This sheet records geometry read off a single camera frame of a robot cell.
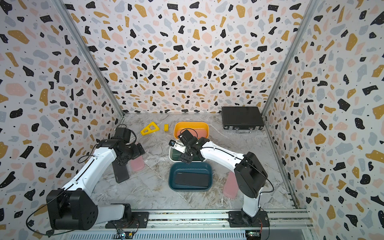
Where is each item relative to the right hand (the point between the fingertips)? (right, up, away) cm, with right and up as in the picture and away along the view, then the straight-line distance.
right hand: (185, 151), depth 87 cm
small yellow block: (-17, +14, +26) cm, 34 cm away
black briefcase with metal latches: (+43, +20, +30) cm, 56 cm away
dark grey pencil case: (+6, -15, -4) cm, 17 cm away
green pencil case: (-6, -3, +3) cm, 7 cm away
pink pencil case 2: (-30, -9, +6) cm, 32 cm away
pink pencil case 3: (+26, -20, -3) cm, 33 cm away
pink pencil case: (+7, +11, -16) cm, 21 cm away
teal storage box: (+8, -11, +5) cm, 14 cm away
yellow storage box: (+1, +16, +28) cm, 32 cm away
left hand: (-26, -1, -4) cm, 26 cm away
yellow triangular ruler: (-28, +13, +25) cm, 40 cm away
